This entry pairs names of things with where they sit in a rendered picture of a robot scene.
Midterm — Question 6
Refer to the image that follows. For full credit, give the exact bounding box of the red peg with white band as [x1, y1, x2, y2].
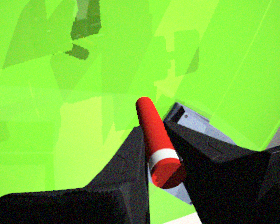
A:
[135, 96, 187, 189]

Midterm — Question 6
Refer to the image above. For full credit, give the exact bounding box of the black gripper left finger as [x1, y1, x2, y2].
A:
[0, 125, 151, 224]

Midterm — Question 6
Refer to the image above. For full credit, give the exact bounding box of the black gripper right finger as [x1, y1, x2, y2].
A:
[164, 121, 280, 224]

